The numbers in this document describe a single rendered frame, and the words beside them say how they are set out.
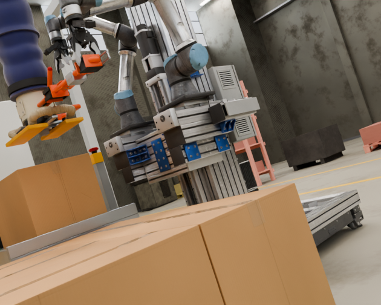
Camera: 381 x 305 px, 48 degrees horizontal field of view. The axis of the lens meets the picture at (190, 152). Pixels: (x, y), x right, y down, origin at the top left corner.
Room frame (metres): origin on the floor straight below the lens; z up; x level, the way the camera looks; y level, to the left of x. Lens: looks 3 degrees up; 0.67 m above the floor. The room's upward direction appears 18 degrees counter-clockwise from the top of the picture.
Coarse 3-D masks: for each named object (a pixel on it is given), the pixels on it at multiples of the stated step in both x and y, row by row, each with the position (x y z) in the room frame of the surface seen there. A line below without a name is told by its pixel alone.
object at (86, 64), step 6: (90, 54) 1.69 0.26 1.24; (96, 54) 1.70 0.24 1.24; (84, 60) 1.67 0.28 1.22; (78, 66) 1.73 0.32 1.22; (84, 66) 1.70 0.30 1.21; (90, 66) 1.68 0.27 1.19; (96, 66) 1.70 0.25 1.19; (78, 72) 1.72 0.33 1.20; (84, 72) 1.72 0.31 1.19; (90, 72) 1.75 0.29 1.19
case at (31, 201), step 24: (24, 168) 2.11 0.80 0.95; (48, 168) 2.19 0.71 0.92; (72, 168) 2.27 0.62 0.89; (0, 192) 2.35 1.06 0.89; (24, 192) 2.09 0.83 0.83; (48, 192) 2.16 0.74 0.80; (72, 192) 2.24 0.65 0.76; (96, 192) 2.33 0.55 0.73; (0, 216) 2.45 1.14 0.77; (24, 216) 2.15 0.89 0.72; (48, 216) 2.14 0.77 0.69; (72, 216) 2.22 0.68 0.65; (24, 240) 2.24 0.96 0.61
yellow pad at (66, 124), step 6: (66, 120) 2.08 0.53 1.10; (72, 120) 2.10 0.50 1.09; (78, 120) 2.12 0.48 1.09; (60, 126) 2.13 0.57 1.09; (66, 126) 2.16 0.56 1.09; (72, 126) 2.21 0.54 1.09; (54, 132) 2.21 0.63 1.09; (60, 132) 2.26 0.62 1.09; (42, 138) 2.31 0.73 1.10; (48, 138) 2.32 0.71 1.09
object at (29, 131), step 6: (30, 126) 1.96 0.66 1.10; (36, 126) 1.98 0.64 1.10; (42, 126) 2.00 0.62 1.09; (24, 132) 1.99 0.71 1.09; (30, 132) 2.02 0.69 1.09; (36, 132) 2.07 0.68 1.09; (12, 138) 2.12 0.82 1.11; (18, 138) 2.07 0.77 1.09; (24, 138) 2.12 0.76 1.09; (30, 138) 2.17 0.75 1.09; (6, 144) 2.19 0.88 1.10; (12, 144) 2.17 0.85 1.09; (18, 144) 2.22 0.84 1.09
